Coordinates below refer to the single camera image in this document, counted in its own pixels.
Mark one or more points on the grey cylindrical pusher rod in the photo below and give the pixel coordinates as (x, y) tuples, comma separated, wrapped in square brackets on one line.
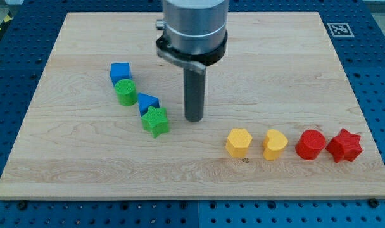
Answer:
[(194, 95)]

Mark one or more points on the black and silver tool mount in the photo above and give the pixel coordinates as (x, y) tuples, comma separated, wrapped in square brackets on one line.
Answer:
[(193, 62)]

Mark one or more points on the green star block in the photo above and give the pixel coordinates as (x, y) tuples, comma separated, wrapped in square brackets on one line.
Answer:
[(155, 121)]

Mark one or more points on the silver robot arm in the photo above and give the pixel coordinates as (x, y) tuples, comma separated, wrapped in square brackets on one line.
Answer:
[(194, 37)]

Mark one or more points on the red star block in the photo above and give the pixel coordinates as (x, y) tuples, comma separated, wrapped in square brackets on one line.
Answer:
[(345, 146)]

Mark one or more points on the blue triangle block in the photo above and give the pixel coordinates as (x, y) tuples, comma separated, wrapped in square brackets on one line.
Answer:
[(145, 101)]

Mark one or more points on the green cylinder block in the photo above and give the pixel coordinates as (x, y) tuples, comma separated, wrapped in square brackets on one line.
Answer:
[(126, 92)]

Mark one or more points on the yellow hexagon block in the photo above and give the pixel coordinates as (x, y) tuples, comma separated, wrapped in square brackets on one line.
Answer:
[(238, 142)]

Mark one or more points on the blue cube block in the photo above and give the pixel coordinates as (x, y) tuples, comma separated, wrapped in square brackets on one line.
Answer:
[(119, 71)]

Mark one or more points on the light wooden board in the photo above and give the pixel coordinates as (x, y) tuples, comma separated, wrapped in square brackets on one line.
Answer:
[(280, 71)]

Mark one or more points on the yellow heart block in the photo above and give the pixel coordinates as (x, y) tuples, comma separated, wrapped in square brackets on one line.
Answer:
[(274, 144)]

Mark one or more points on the red cylinder block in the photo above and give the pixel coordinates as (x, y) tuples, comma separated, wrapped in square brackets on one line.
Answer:
[(310, 144)]

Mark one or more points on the white fiducial marker tag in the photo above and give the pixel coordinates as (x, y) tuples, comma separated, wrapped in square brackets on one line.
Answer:
[(340, 29)]

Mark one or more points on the black board stop bolt left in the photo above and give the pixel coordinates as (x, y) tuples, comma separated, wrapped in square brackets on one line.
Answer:
[(22, 205)]

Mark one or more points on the black board stop bolt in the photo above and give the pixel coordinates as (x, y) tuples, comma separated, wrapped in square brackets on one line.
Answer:
[(22, 205), (373, 203)]

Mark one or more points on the black board stop bolt right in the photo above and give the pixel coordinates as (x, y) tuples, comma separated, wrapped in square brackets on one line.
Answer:
[(373, 203)]

